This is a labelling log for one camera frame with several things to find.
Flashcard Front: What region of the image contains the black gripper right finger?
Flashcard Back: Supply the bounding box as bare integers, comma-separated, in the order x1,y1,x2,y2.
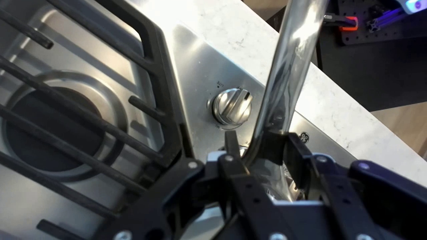
256,133,427,240

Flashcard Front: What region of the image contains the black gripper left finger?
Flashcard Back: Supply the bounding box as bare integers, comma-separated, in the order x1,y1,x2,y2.
94,131,284,240

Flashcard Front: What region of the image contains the white pot with steel handle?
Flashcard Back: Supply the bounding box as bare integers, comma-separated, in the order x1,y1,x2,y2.
244,0,328,201

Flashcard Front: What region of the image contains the silver stove knob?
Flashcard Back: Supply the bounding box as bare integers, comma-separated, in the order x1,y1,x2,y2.
209,87,252,129

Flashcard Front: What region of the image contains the stainless steel gas stove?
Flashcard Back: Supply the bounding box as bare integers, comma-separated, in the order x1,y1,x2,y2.
0,0,427,240

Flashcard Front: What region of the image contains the black equipment cart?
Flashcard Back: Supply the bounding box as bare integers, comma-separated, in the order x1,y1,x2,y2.
316,0,427,111

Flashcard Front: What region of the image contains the black cast iron grate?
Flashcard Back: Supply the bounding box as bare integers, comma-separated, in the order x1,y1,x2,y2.
0,0,197,240

